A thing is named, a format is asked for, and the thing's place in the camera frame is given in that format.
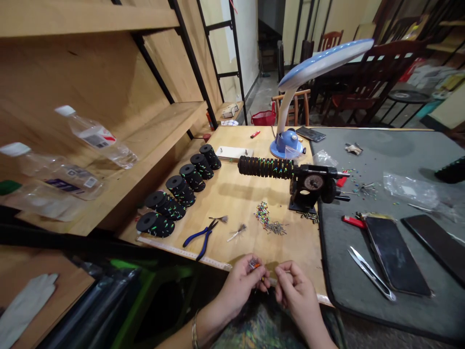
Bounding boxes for pile of coloured bead pins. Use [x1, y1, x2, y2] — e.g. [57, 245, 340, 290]
[254, 201, 272, 230]

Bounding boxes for wooden work board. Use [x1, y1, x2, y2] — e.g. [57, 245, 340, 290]
[117, 125, 334, 307]

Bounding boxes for dark wooden chair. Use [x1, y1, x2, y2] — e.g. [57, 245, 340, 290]
[321, 39, 426, 127]

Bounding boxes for black metal ladder frame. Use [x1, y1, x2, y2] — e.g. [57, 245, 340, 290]
[198, 0, 248, 127]

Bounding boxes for person's legs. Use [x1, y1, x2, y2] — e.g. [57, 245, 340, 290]
[212, 296, 313, 349]

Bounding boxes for pile of grey metal pins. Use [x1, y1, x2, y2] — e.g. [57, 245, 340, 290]
[264, 220, 291, 236]

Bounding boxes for black flat tablet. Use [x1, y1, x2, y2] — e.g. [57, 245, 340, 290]
[401, 214, 465, 290]

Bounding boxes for green plastic stool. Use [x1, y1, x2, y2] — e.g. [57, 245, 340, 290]
[108, 258, 197, 349]

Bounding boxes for white measuring tape strip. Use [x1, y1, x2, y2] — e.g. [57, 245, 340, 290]
[136, 235, 233, 272]

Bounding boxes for black hand-crank winding machine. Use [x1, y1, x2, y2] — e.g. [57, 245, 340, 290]
[289, 163, 352, 215]

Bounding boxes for clear bottle with red label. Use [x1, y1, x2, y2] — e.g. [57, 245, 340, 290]
[54, 105, 140, 170]

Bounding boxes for large clear plastic bag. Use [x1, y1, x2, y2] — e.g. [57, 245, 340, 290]
[383, 171, 465, 223]

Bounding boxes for small light wooden chair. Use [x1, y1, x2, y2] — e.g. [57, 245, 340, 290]
[271, 88, 312, 127]

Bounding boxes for person's right hand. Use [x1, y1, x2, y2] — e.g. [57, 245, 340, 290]
[274, 260, 323, 329]

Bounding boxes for scattered coloured pins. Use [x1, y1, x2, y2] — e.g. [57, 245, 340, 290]
[338, 166, 377, 199]

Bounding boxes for red-brown wooden chair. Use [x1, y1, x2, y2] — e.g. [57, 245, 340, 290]
[319, 30, 344, 52]

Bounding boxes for large black smartphone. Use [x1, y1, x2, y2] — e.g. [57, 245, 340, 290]
[363, 214, 434, 298]

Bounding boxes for red basket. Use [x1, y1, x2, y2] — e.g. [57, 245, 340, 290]
[250, 110, 277, 127]

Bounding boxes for clear unlabelled plastic bottle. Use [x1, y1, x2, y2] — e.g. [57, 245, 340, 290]
[0, 180, 85, 222]

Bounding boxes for grey felt mat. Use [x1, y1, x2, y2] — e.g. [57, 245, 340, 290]
[309, 127, 465, 345]

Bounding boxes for wooden shelf unit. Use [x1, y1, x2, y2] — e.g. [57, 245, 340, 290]
[0, 0, 219, 238]

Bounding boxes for small clear plastic bag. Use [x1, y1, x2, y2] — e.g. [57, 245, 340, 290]
[311, 149, 339, 169]

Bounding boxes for row of black foam spools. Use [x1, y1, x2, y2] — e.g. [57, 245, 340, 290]
[136, 143, 222, 240]

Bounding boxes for wooden block with pegs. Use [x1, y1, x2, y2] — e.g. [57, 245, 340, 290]
[216, 145, 253, 161]

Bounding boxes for bundle of coloured-head pins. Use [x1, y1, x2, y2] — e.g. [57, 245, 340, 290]
[247, 255, 270, 294]

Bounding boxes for single black foam spool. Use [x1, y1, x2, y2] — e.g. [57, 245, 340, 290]
[434, 155, 465, 185]

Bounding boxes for blue and white desk lamp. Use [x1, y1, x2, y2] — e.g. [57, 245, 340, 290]
[269, 38, 375, 160]

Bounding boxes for silver thread snips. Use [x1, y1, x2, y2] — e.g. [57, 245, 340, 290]
[347, 245, 397, 302]

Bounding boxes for long black foam roller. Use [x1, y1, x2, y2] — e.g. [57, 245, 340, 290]
[237, 155, 297, 181]

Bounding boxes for black round stool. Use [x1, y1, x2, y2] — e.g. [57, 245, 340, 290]
[384, 89, 433, 128]

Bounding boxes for blue-handled pliers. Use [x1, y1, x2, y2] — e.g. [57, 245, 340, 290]
[182, 219, 219, 262]

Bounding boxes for white glove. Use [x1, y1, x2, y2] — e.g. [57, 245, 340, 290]
[0, 272, 60, 349]

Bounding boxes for clear bottle with blue label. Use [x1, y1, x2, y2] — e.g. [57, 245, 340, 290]
[0, 142, 103, 201]

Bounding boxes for person's left hand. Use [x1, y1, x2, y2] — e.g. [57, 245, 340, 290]
[217, 253, 272, 314]

